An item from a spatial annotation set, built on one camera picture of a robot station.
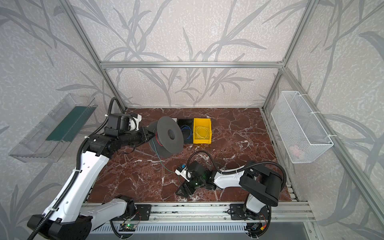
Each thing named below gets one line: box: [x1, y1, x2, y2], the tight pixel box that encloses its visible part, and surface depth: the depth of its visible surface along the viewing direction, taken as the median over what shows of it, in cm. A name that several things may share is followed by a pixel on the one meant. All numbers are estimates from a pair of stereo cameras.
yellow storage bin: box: [193, 118, 212, 145], surface depth 101 cm
